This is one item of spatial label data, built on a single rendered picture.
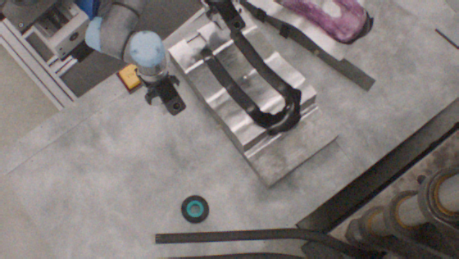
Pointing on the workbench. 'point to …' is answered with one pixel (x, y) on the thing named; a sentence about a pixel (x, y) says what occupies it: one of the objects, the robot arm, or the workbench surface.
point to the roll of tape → (195, 205)
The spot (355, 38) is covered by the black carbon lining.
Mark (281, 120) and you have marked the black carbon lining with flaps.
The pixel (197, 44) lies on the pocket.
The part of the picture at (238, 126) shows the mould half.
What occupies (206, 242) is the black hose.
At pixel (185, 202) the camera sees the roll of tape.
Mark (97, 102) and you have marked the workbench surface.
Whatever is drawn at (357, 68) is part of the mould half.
